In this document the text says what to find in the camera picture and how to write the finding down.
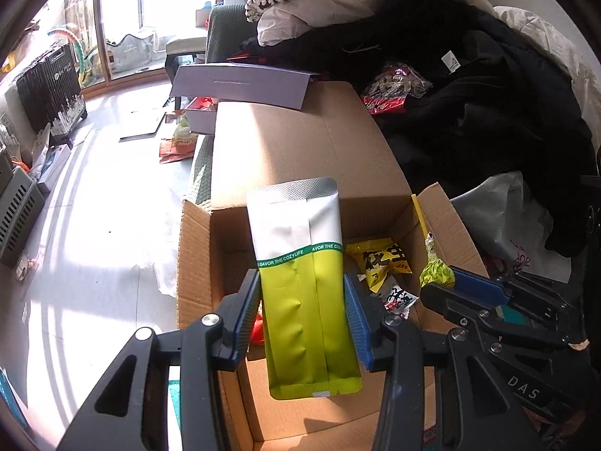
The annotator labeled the grey purple box base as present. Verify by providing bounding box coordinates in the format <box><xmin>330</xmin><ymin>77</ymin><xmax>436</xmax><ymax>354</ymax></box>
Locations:
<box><xmin>184</xmin><ymin>96</ymin><xmax>221</xmax><ymax>135</ymax></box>

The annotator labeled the black suitcase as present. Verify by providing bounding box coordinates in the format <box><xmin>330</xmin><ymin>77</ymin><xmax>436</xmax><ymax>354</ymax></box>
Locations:
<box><xmin>15</xmin><ymin>44</ymin><xmax>88</xmax><ymax>139</ymax></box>

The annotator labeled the white flat box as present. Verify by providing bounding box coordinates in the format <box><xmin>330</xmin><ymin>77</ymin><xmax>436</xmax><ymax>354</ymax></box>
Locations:
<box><xmin>35</xmin><ymin>143</ymin><xmax>71</xmax><ymax>193</ymax></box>

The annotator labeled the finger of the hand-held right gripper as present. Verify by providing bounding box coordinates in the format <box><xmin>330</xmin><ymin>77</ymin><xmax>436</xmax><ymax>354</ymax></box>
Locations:
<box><xmin>419</xmin><ymin>284</ymin><xmax>571</xmax><ymax>363</ymax></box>
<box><xmin>451</xmin><ymin>266</ymin><xmax>583</xmax><ymax>349</ymax></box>

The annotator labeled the grey purple box lid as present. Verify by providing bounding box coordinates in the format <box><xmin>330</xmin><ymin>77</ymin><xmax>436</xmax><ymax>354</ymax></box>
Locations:
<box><xmin>169</xmin><ymin>63</ymin><xmax>320</xmax><ymax>110</ymax></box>

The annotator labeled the green snack bag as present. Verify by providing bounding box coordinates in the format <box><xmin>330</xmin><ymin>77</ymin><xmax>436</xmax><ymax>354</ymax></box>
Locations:
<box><xmin>173</xmin><ymin>115</ymin><xmax>199</xmax><ymax>146</ymax></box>

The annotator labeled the coloured hula hoop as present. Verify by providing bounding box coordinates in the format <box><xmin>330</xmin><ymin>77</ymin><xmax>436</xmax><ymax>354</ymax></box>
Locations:
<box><xmin>47</xmin><ymin>26</ymin><xmax>95</xmax><ymax>88</ymax></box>

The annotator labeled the lime green white pouch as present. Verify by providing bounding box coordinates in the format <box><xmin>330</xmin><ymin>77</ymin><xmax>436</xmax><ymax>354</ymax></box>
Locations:
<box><xmin>245</xmin><ymin>177</ymin><xmax>364</xmax><ymax>401</ymax></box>

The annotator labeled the large red snack packet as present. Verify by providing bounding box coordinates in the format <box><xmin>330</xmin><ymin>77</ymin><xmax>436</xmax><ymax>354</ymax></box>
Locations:
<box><xmin>250</xmin><ymin>310</ymin><xmax>266</xmax><ymax>346</ymax></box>

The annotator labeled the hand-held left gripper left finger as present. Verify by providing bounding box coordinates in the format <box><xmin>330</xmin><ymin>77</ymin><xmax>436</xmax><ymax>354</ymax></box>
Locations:
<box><xmin>55</xmin><ymin>269</ymin><xmax>263</xmax><ymax>451</ymax></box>

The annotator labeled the blue bag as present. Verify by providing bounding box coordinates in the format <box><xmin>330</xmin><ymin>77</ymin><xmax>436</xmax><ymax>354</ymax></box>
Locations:
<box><xmin>0</xmin><ymin>369</ymin><xmax>26</xmax><ymax>433</ymax></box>

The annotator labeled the white plastic sheet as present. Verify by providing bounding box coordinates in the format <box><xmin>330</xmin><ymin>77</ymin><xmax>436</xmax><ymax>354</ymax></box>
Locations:
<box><xmin>155</xmin><ymin>169</ymin><xmax>189</xmax><ymax>297</ymax></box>

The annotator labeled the white snack packet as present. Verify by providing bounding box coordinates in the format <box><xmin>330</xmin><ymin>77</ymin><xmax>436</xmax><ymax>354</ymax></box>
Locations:
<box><xmin>373</xmin><ymin>276</ymin><xmax>420</xmax><ymax>314</ymax></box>

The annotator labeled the red clear snack bag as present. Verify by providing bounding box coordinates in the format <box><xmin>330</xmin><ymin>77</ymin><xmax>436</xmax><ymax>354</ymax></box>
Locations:
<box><xmin>361</xmin><ymin>62</ymin><xmax>433</xmax><ymax>116</ymax></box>

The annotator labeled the green sofa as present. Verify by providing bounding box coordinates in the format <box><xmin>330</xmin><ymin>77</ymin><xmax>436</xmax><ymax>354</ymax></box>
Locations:
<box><xmin>187</xmin><ymin>4</ymin><xmax>258</xmax><ymax>210</ymax></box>

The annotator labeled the white cushioned chair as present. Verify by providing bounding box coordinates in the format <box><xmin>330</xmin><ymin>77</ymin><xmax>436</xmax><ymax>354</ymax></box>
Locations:
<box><xmin>165</xmin><ymin>36</ymin><xmax>208</xmax><ymax>76</ymax></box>

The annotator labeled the teal mat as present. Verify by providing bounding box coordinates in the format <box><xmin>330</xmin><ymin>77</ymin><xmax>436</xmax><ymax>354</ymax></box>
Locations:
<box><xmin>166</xmin><ymin>378</ymin><xmax>182</xmax><ymax>451</ymax></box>

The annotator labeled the green lollipop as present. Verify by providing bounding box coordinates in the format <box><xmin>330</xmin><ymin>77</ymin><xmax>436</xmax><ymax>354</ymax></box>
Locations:
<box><xmin>411</xmin><ymin>192</ymin><xmax>456</xmax><ymax>291</ymax></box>

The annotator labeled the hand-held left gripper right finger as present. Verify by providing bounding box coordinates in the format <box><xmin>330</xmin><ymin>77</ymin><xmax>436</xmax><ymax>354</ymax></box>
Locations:
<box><xmin>344</xmin><ymin>272</ymin><xmax>541</xmax><ymax>451</ymax></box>

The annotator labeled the brown cardboard box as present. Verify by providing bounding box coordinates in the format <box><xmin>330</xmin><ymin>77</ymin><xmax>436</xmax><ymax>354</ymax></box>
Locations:
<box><xmin>176</xmin><ymin>81</ymin><xmax>491</xmax><ymax>451</ymax></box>

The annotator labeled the yellow snack packet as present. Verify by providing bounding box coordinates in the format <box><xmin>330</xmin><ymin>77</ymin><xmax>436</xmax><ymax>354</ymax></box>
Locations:
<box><xmin>346</xmin><ymin>238</ymin><xmax>414</xmax><ymax>293</ymax></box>

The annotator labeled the orange foil bag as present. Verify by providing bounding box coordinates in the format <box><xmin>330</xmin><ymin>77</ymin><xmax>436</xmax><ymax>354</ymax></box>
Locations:
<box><xmin>159</xmin><ymin>138</ymin><xmax>198</xmax><ymax>165</ymax></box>

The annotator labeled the grey plastic bag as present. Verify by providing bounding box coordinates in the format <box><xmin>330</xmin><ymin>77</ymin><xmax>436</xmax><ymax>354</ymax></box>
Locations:
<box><xmin>450</xmin><ymin>171</ymin><xmax>574</xmax><ymax>283</ymax></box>

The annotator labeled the flat grey board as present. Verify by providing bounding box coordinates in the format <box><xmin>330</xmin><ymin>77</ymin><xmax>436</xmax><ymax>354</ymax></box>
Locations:
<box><xmin>119</xmin><ymin>112</ymin><xmax>166</xmax><ymax>142</ymax></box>

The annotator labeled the white zip bag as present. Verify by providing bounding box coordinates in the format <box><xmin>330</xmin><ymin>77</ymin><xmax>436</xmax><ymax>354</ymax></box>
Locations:
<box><xmin>106</xmin><ymin>26</ymin><xmax>160</xmax><ymax>73</ymax></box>

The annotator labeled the cream lace cloth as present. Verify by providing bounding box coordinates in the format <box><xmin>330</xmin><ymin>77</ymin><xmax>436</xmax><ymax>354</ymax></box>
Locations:
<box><xmin>245</xmin><ymin>0</ymin><xmax>329</xmax><ymax>22</ymax></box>

